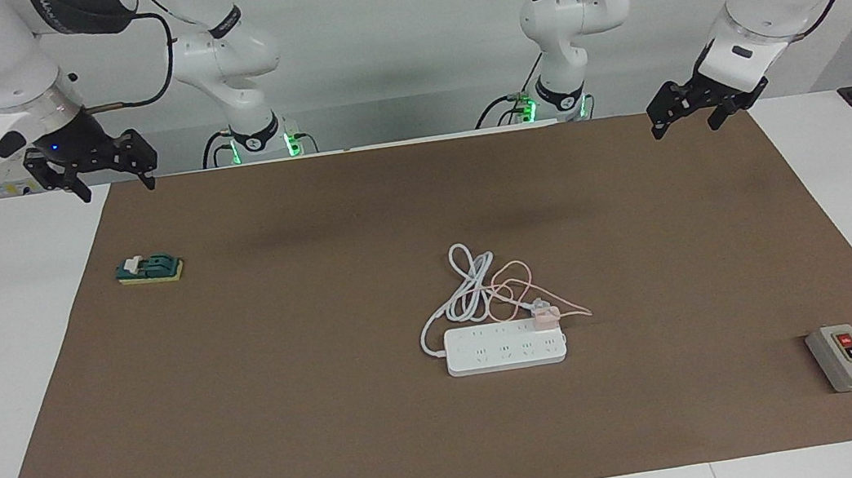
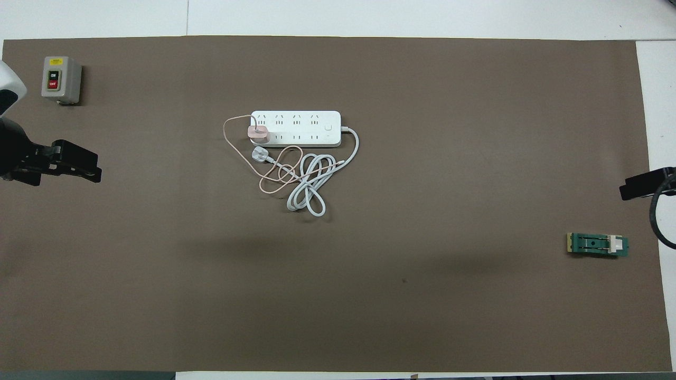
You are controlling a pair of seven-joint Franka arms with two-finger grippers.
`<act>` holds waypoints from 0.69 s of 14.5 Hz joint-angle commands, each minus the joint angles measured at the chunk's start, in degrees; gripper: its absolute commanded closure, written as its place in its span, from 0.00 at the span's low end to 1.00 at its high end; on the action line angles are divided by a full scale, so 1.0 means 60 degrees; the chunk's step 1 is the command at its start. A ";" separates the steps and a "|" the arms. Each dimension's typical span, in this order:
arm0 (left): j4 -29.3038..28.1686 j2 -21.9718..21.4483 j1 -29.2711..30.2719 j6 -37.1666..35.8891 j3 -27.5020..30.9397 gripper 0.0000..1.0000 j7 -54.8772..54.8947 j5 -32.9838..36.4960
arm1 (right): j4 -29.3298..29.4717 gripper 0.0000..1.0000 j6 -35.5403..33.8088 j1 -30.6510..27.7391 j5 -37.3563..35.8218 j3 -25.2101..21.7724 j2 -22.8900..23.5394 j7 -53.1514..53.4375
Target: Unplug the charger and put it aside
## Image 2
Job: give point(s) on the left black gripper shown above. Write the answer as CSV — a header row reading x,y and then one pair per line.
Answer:
x,y
18,153

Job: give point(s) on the pink charger plug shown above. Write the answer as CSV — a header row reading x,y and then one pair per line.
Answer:
x,y
259,134

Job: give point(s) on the brown table mat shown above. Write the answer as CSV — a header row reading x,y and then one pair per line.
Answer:
x,y
422,211

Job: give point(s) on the white power strip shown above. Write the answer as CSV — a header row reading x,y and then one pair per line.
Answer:
x,y
303,128

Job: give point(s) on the green knife switch board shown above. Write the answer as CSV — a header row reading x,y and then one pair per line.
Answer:
x,y
597,244

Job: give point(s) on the grey on-off switch box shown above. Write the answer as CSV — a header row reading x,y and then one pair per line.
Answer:
x,y
62,79

